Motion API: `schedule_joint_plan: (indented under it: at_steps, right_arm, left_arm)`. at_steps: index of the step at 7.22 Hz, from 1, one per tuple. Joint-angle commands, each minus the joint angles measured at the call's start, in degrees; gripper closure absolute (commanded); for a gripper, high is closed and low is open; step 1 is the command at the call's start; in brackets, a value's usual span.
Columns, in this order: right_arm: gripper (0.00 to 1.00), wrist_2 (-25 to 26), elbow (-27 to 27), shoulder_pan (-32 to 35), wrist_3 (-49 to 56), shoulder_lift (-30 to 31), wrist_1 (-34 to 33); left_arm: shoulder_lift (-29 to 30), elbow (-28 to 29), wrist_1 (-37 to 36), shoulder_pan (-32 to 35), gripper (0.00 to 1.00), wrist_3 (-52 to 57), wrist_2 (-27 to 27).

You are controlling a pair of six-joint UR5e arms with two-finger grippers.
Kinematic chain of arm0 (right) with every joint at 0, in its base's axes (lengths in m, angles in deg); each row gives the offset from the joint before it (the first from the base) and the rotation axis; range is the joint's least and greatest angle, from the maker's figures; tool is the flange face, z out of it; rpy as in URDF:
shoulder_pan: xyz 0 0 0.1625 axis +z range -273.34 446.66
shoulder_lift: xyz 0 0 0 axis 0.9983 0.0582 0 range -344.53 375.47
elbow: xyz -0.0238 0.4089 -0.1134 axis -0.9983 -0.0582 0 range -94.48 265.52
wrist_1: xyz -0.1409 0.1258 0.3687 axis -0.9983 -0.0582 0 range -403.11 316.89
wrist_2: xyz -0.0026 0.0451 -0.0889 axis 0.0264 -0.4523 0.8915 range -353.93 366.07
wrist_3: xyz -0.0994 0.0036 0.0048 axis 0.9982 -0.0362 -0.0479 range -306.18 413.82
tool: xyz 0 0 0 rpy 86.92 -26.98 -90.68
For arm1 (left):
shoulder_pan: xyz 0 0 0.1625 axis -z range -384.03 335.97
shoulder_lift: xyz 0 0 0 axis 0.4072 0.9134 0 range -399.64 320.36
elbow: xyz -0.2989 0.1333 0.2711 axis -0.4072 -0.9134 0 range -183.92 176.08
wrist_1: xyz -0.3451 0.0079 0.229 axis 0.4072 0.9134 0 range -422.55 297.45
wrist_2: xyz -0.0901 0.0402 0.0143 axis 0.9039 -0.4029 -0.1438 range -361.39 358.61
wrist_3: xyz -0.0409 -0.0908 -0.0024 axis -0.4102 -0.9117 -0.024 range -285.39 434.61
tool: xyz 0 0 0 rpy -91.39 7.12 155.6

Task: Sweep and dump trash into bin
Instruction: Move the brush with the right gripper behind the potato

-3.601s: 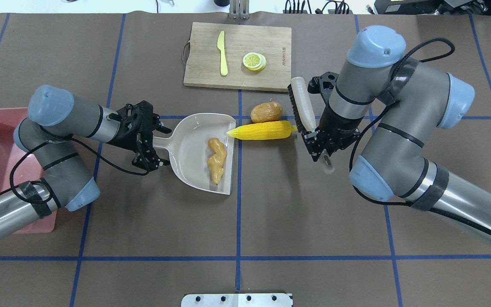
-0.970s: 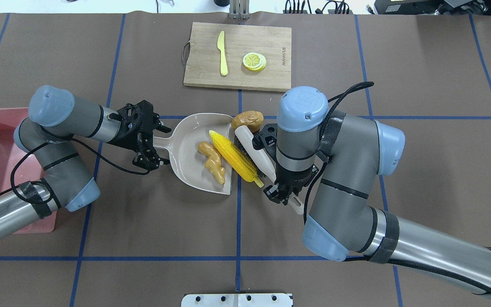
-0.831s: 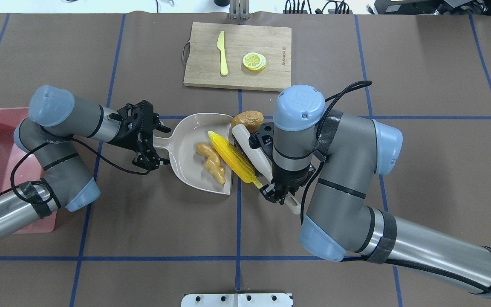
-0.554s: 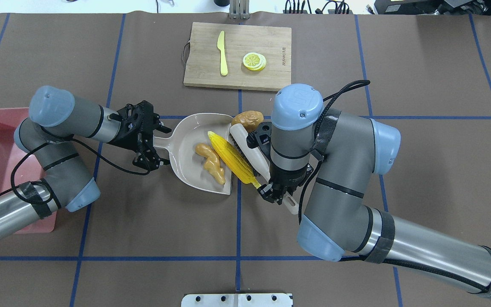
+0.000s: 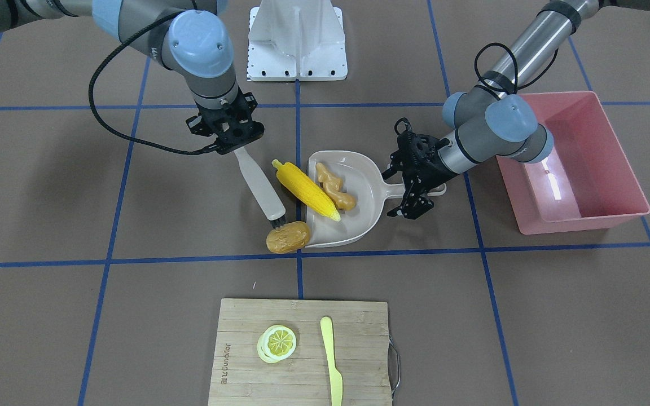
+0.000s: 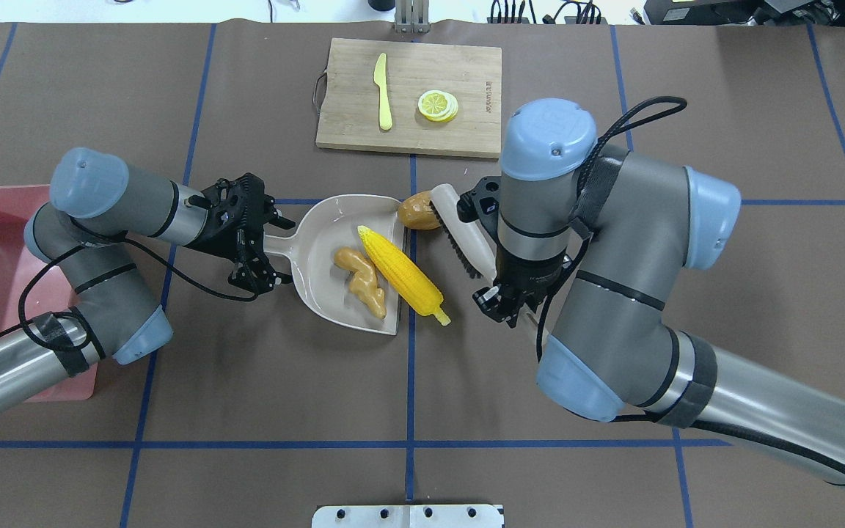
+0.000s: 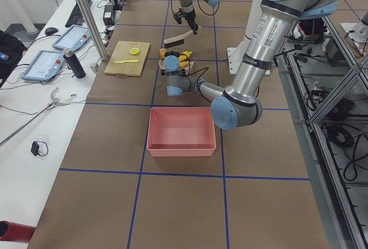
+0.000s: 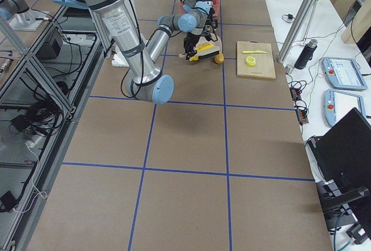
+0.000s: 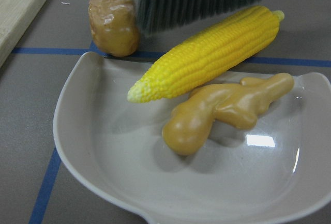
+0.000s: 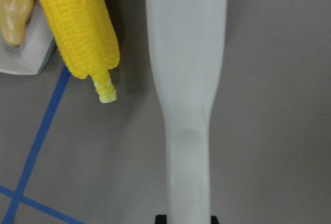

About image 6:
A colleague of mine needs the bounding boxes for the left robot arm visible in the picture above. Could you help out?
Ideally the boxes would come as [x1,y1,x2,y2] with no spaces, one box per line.
[0,147,296,412]

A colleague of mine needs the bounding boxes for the yellow lemon slices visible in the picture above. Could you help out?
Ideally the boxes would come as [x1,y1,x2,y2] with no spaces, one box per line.
[417,89,459,122]

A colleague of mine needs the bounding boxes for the brown toy potato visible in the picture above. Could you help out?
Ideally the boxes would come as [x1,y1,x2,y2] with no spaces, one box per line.
[397,191,442,231]

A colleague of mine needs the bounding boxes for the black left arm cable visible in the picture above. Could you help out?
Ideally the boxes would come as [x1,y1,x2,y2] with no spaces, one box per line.
[18,233,257,353]

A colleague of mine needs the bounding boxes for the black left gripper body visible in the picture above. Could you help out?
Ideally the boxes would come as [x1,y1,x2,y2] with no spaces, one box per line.
[186,173,277,262]

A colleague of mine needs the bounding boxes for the wooden cutting board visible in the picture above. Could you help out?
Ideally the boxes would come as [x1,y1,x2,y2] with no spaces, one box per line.
[316,39,502,159]

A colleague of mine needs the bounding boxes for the yellow toy corn cob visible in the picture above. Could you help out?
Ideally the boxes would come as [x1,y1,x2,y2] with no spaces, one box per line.
[356,225,450,326]

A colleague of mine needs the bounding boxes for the aluminium frame post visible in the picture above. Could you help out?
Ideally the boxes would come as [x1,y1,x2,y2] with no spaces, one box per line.
[395,0,431,34]

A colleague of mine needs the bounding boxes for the beige plastic dustpan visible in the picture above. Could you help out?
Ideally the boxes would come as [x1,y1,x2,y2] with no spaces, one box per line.
[263,194,406,335]

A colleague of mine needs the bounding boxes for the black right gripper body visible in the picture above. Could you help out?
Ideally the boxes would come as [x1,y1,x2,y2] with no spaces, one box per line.
[457,176,569,318]

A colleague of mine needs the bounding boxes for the pink plastic bin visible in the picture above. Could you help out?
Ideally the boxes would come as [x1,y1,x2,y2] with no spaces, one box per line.
[0,185,99,403]

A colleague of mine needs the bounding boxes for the yellow plastic knife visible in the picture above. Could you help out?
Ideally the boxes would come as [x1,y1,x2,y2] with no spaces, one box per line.
[373,51,393,131]

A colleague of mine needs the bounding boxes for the metal mounting plate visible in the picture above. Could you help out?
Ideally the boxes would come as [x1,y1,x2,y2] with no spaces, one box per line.
[311,504,505,527]

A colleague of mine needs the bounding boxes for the tan toy ginger root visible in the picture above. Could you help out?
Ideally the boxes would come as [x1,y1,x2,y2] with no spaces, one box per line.
[333,246,388,320]

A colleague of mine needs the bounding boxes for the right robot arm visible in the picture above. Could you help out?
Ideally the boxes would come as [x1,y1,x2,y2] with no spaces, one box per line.
[457,95,845,489]

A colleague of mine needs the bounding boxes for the black bristle hand brush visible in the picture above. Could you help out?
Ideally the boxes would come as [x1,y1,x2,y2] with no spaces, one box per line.
[430,183,500,300]

